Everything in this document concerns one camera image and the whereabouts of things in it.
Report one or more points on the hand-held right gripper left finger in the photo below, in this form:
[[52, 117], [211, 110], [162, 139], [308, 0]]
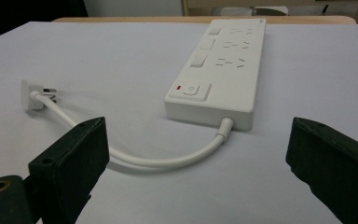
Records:
[[71, 161]]

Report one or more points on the white power strip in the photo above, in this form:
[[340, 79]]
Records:
[[227, 71]]

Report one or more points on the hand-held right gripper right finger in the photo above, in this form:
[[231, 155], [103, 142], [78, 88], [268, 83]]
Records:
[[338, 165]]

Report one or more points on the white plug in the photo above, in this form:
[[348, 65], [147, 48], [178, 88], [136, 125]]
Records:
[[32, 95]]

